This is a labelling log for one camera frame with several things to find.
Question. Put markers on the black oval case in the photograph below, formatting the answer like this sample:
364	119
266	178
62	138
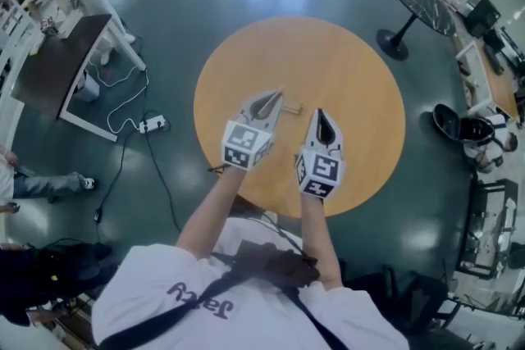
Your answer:
446	121

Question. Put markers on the person's white t-shirt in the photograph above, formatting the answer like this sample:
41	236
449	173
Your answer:
254	332

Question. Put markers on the person's right forearm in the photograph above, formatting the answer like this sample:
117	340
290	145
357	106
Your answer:
318	237

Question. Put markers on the dark desk with white legs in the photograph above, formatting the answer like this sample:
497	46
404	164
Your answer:
49	69

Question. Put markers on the person's left forearm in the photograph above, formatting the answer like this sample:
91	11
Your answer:
209	213

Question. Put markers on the black office chair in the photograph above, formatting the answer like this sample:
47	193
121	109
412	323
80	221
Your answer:
402	299

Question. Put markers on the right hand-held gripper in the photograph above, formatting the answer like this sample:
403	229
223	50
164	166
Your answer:
324	172

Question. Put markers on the black metal frame rack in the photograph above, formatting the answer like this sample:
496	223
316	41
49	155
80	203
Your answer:
488	225

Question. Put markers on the black marble round table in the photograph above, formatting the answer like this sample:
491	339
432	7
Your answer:
422	4

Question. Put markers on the white-framed wooden table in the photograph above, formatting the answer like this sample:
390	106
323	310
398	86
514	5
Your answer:
496	86

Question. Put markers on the white waste bin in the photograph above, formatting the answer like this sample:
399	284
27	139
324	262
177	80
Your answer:
87	88

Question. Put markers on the white power strip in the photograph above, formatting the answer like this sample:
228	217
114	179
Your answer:
152	124

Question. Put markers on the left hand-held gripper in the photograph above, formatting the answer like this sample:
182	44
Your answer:
242	143

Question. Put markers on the black cabinet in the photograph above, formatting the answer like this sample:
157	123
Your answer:
484	16

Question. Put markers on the round wooden table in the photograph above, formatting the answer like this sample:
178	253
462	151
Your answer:
348	65

